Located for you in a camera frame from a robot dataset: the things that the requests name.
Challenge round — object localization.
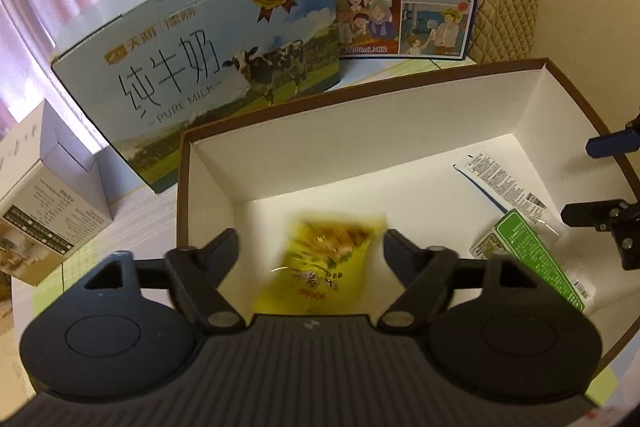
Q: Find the brown cardboard box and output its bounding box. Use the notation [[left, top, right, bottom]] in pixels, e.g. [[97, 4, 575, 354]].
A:
[[175, 57, 640, 375]]

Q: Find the green and white medicine box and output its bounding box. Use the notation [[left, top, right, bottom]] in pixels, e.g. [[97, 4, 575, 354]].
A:
[[469, 208, 587, 314]]

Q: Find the yellow snack packet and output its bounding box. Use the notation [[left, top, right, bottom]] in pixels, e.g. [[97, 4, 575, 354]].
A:
[[251, 213, 390, 316]]

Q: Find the light blue milk carton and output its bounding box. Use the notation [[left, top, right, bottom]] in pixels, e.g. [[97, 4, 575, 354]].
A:
[[51, 0, 344, 196]]

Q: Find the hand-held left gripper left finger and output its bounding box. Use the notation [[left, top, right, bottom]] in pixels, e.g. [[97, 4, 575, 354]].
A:
[[59, 228, 247, 336]]

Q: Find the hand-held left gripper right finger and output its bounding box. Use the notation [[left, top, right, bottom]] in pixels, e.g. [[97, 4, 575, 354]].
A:
[[375, 228, 567, 334]]

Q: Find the white tube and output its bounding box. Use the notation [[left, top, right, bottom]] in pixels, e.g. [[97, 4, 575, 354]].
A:
[[451, 151, 564, 239]]

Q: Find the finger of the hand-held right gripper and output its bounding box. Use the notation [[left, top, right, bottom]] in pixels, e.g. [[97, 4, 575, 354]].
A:
[[585, 116, 640, 158], [560, 198, 640, 272]]

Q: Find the small white printed box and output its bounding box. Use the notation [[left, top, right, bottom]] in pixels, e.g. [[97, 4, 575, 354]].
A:
[[0, 99, 114, 286]]

